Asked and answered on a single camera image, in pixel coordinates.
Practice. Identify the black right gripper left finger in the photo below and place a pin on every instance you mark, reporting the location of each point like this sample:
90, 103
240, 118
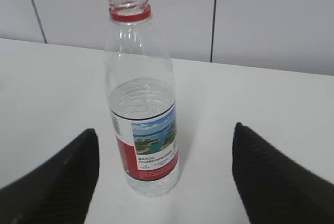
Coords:
59, 190

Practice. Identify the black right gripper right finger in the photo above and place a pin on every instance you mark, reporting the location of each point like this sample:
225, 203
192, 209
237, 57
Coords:
273, 188

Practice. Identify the clear water bottle red label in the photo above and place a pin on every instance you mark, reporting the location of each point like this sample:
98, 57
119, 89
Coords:
140, 91

